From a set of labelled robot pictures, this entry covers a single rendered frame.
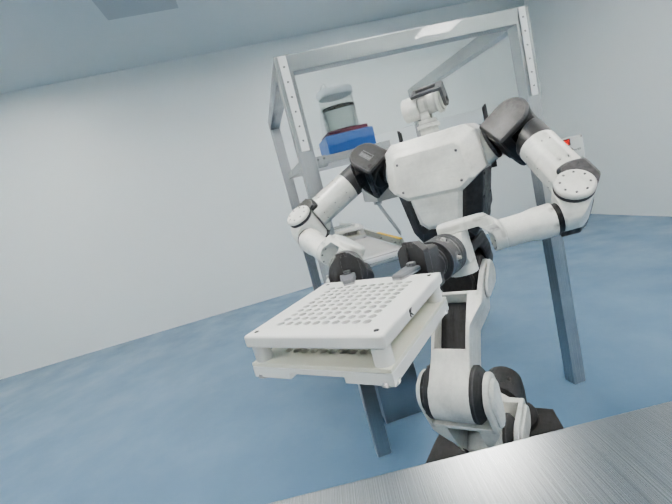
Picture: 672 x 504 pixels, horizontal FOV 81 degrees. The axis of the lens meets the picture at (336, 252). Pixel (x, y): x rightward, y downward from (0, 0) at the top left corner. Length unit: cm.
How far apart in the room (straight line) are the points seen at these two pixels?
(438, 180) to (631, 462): 81
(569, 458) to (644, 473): 5
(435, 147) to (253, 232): 392
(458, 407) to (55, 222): 481
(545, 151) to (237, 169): 413
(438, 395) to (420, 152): 63
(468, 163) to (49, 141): 477
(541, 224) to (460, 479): 61
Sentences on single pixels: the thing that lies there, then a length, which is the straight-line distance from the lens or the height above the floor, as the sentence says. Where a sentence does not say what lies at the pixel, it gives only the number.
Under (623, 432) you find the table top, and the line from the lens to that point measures 49.
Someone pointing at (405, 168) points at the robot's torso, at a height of 115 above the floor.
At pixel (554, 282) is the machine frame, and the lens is 203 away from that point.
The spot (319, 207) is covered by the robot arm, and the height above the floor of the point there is 111.
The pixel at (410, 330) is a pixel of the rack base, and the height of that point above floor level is 93.
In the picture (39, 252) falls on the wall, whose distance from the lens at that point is 541.
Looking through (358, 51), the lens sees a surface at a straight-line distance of 164.
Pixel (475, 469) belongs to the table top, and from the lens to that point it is 44.
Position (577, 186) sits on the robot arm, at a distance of 94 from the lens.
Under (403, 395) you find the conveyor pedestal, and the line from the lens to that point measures 204.
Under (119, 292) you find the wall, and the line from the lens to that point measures 519.
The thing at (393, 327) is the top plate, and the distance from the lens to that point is 52.
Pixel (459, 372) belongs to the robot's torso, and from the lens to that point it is 108.
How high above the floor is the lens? 116
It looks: 10 degrees down
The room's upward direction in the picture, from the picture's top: 15 degrees counter-clockwise
